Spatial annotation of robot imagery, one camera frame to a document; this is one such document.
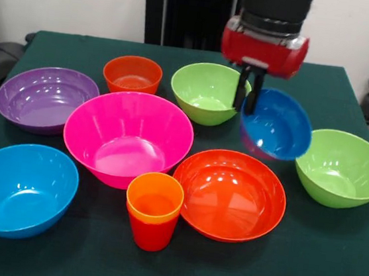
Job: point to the dark green tablecloth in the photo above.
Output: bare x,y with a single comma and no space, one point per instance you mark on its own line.
189,271

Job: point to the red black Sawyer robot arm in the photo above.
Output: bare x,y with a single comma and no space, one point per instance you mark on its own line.
276,5

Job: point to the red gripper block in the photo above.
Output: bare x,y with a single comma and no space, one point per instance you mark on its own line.
264,54

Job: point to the green plastic bowl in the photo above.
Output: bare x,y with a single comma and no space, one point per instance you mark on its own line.
206,94
344,169

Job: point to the purple plastic bowl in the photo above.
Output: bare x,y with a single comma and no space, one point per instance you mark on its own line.
41,105

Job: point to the red plastic cup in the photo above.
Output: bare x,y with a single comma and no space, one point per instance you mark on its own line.
150,237

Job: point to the pink plastic bowl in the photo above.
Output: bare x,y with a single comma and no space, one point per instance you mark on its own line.
127,141

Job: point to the small dark blue bowl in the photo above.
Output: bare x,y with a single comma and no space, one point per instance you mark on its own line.
279,128

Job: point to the orange plastic cup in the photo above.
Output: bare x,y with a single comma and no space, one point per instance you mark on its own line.
153,221
155,191

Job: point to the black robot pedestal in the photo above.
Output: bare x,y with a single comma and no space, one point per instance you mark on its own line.
192,12

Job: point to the light blue plastic bowl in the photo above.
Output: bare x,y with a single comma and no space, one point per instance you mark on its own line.
18,192

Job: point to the small ribbed orange-red bowl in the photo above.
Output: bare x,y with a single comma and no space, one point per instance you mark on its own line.
125,68

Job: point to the large orange-red plastic bowl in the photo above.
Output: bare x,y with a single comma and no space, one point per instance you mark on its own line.
227,199

